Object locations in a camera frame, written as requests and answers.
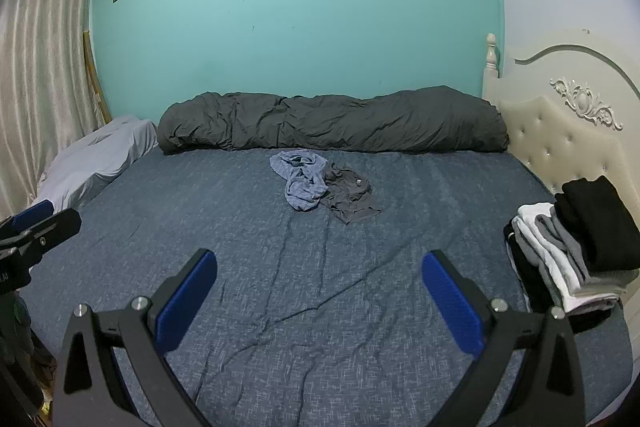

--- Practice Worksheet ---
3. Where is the dark grey duvet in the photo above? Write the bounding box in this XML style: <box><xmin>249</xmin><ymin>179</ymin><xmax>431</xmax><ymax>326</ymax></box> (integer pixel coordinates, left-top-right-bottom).
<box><xmin>156</xmin><ymin>86</ymin><xmax>510</xmax><ymax>154</ymax></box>

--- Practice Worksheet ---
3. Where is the blue checked garment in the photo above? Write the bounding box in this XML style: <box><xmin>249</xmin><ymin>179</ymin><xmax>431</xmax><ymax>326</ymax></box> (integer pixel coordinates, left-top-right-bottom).
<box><xmin>270</xmin><ymin>149</ymin><xmax>331</xmax><ymax>212</ymax></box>

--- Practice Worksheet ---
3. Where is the light grey pillow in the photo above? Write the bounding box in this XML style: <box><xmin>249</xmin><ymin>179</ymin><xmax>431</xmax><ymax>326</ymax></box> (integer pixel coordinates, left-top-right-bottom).
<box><xmin>37</xmin><ymin>116</ymin><xmax>159</xmax><ymax>208</ymax></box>

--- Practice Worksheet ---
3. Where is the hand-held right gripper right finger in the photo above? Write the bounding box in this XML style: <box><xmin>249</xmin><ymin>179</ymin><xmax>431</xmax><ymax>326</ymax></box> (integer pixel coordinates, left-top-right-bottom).
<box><xmin>421</xmin><ymin>250</ymin><xmax>586</xmax><ymax>427</ymax></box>

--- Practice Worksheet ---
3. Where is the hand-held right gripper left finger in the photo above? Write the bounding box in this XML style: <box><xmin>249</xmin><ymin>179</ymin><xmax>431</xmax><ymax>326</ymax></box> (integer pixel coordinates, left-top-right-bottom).
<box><xmin>51</xmin><ymin>248</ymin><xmax>218</xmax><ymax>427</ymax></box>

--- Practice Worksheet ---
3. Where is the cream tufted headboard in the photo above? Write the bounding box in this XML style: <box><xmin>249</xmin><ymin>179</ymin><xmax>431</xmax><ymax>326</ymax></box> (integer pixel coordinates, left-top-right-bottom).
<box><xmin>482</xmin><ymin>29</ymin><xmax>640</xmax><ymax>228</ymax></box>

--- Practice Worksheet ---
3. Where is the dark grey t-shirt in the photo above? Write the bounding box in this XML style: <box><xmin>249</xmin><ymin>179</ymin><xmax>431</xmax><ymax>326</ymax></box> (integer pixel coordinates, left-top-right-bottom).
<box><xmin>320</xmin><ymin>163</ymin><xmax>382</xmax><ymax>225</ymax></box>

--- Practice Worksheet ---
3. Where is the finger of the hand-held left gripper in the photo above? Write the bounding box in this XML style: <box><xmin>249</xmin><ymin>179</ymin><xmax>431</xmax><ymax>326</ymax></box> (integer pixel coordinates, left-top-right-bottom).
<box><xmin>15</xmin><ymin>208</ymin><xmax>82</xmax><ymax>265</ymax></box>
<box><xmin>0</xmin><ymin>200</ymin><xmax>55</xmax><ymax>234</ymax></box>

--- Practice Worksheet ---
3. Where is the wooden frame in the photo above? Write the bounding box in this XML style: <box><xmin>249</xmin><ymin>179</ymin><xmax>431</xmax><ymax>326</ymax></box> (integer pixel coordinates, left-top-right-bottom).
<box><xmin>82</xmin><ymin>29</ymin><xmax>113</xmax><ymax>128</ymax></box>

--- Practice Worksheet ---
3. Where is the bed with blue patterned sheet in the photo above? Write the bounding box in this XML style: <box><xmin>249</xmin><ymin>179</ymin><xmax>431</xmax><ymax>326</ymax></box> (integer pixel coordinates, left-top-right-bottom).
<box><xmin>20</xmin><ymin>147</ymin><xmax>636</xmax><ymax>427</ymax></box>

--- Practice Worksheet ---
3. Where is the cream curtain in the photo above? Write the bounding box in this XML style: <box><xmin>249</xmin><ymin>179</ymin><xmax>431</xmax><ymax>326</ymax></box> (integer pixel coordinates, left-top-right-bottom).
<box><xmin>0</xmin><ymin>0</ymin><xmax>108</xmax><ymax>220</ymax></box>

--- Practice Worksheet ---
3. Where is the cream bedpost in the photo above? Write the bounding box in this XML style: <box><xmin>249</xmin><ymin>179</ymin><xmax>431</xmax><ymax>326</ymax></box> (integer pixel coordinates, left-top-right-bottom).
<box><xmin>482</xmin><ymin>33</ymin><xmax>501</xmax><ymax>100</ymax></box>

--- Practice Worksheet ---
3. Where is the stack of folded clothes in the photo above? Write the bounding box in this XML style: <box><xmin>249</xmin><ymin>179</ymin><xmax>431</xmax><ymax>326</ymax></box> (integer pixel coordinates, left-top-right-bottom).
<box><xmin>504</xmin><ymin>175</ymin><xmax>640</xmax><ymax>333</ymax></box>

